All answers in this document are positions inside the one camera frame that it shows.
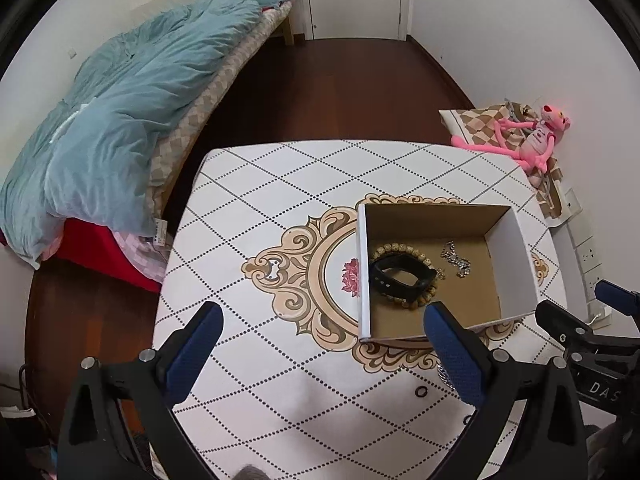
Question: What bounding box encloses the red cloth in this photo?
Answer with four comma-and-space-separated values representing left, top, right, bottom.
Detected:
50, 219, 163, 295

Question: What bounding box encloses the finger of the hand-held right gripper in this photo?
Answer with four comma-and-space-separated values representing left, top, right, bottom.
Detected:
535, 300, 598, 347
594, 280, 640, 320

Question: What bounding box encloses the pink plush toy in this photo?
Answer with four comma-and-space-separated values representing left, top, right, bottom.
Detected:
451, 104, 572, 188

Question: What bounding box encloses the brown checkered cushion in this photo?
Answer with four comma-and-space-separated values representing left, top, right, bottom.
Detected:
439, 102, 563, 211

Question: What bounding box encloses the light blue duvet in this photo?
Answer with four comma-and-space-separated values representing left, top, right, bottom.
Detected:
0, 0, 293, 271

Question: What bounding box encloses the wooden bed frame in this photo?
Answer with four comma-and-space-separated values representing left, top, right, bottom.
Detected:
272, 10, 296, 47

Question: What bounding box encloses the black cable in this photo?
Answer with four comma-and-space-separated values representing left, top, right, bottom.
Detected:
0, 364, 38, 411

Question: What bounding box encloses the white wall socket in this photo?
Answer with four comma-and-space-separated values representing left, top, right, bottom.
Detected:
575, 236, 602, 273
563, 187, 584, 222

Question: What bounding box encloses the pink checkered cloth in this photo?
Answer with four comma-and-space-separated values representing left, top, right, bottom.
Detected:
111, 230, 171, 285

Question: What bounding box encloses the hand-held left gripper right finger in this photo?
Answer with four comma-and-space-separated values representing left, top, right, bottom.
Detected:
422, 301, 589, 480

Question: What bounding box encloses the black watch band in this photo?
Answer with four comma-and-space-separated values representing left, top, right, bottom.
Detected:
369, 255, 437, 304

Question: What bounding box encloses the silver chain bracelet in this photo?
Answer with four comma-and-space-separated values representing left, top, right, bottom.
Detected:
440, 241, 474, 279

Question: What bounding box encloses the white cardboard box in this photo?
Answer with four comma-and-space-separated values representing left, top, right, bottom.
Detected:
356, 203, 541, 344

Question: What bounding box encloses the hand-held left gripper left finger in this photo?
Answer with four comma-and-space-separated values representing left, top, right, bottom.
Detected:
57, 301, 224, 480

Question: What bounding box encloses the wooden bead bracelet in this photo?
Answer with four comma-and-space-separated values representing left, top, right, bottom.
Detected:
370, 242, 439, 311

